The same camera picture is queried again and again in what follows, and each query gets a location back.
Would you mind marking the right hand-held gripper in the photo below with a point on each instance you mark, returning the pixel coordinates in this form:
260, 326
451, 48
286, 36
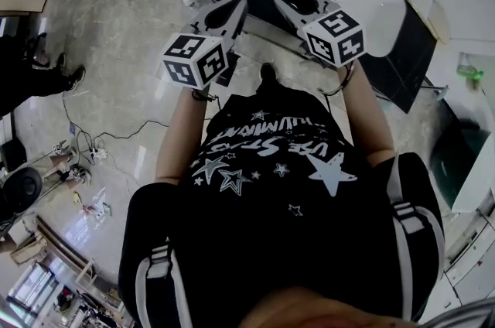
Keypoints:
336, 40

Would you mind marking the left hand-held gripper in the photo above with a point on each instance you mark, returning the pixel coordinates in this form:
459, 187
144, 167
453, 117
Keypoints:
189, 59

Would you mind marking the person's left forearm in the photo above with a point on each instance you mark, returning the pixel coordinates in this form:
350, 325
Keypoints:
181, 137

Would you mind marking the person's right forearm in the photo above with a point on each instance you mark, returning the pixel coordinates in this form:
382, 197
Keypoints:
365, 113

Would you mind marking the person's black shoe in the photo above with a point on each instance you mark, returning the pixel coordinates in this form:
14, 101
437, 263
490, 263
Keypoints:
268, 73

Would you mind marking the black wrist band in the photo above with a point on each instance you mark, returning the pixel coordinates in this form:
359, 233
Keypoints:
201, 96

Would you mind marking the cream flat board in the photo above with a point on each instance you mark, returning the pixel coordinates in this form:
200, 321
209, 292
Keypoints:
425, 5

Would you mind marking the green bottle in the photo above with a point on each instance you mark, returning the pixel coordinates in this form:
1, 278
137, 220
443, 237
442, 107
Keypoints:
470, 71

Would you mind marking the white power strip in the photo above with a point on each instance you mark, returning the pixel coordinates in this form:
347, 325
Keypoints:
98, 153

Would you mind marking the gripper on wooden stand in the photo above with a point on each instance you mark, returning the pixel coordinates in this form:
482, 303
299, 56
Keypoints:
75, 175
61, 152

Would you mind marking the dark green bin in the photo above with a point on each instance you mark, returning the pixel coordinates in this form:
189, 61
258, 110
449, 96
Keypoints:
452, 164

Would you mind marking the black star print shirt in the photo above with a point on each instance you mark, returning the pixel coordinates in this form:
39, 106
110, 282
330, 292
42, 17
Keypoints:
270, 241

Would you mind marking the black round device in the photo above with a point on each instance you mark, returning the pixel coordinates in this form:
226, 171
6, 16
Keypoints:
23, 189

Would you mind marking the person's chin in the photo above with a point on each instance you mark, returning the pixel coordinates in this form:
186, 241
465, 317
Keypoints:
317, 313

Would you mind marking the white drawer cabinet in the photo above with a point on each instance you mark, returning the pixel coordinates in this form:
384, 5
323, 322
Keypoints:
475, 268

